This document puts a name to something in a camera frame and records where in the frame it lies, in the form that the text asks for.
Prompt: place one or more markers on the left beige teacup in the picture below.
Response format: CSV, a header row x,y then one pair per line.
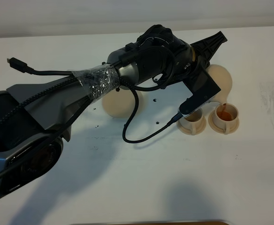
x,y
198,112

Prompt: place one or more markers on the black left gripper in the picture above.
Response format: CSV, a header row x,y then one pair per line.
x,y
200,52

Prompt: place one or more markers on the beige cup saucer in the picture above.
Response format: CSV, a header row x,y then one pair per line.
x,y
222,126
191,125

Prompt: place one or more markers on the right beige teacup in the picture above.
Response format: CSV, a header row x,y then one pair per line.
x,y
227,111

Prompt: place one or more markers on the beige round teapot saucer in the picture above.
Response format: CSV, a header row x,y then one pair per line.
x,y
119,104

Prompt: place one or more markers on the beige ceramic teapot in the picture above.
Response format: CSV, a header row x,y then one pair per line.
x,y
223,79

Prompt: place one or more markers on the right beige cup saucer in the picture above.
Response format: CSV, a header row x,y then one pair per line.
x,y
222,126

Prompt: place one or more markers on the left beige cup saucer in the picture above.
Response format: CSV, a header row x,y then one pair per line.
x,y
191,125

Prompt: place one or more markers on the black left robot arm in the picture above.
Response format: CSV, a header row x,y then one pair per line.
x,y
35,119

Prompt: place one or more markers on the beige teacup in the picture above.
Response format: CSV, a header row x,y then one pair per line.
x,y
227,111
198,112

